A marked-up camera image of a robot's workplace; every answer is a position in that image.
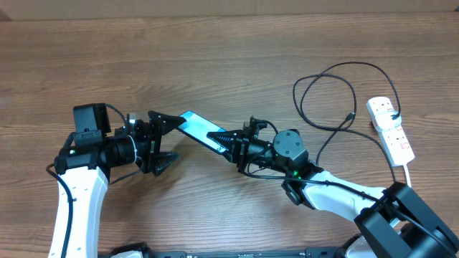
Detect white charger plug adapter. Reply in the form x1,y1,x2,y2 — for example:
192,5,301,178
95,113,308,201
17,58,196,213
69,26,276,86
372,110,402,132

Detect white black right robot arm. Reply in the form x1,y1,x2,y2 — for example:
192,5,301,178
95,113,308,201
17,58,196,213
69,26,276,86
204,118,458,257

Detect black USB charging cable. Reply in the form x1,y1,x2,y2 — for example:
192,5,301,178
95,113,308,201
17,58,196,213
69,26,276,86
292,61,402,183

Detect white power strip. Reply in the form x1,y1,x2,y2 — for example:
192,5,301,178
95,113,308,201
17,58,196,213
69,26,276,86
366,97,415,167

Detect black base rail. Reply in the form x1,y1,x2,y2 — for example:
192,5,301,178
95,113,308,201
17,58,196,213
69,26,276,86
107,242,356,258

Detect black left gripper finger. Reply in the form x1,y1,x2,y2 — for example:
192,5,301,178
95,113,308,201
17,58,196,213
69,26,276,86
151,151,179,176
148,110,186,135

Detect white power strip cord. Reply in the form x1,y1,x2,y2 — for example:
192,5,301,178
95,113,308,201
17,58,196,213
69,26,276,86
402,163,413,188

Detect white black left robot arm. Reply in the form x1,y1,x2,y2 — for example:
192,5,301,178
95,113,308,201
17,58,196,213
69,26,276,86
46,103,186,257

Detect Samsung Galaxy smartphone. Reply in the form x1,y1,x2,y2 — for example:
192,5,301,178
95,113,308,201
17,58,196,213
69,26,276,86
178,110,226,154

